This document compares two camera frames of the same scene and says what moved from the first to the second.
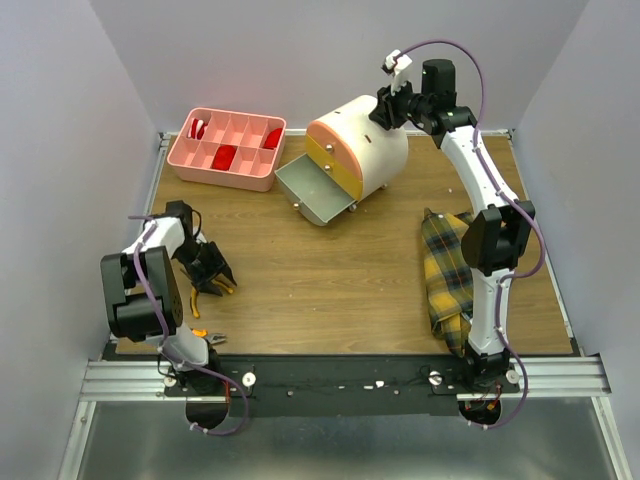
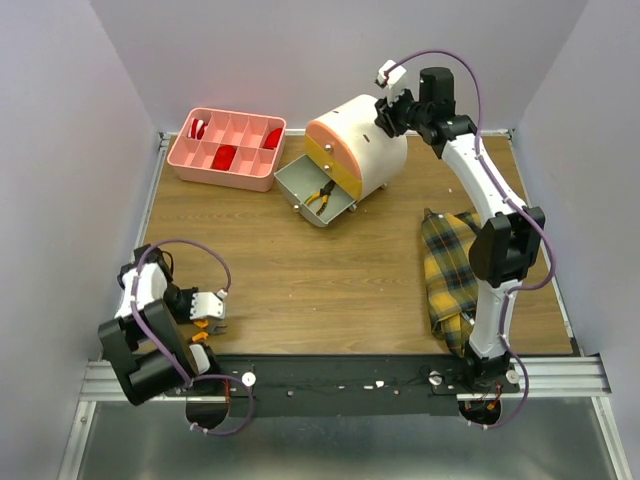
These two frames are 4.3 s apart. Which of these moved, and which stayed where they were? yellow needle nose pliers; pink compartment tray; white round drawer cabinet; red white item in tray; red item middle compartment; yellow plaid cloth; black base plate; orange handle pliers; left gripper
Moved: orange handle pliers; yellow needle nose pliers; left gripper
Stayed: red white item in tray; black base plate; white round drawer cabinet; yellow plaid cloth; red item middle compartment; pink compartment tray
